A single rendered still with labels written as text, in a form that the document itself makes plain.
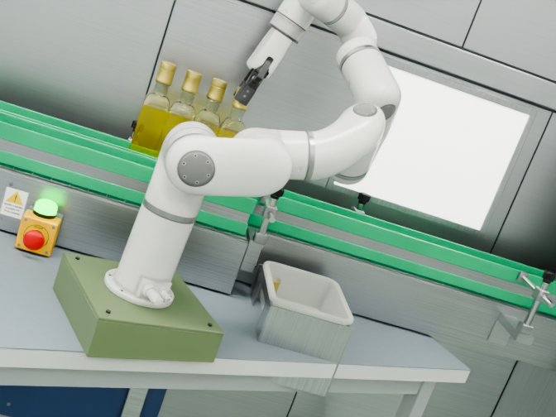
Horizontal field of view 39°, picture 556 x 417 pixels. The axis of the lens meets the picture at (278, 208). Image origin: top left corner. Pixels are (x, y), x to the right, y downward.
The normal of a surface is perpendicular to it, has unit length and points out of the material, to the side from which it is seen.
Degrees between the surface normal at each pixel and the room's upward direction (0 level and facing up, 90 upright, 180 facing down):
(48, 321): 0
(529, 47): 90
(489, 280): 90
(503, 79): 90
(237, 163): 82
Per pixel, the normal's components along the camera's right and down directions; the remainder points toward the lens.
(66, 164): 0.09, 0.29
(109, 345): 0.47, 0.39
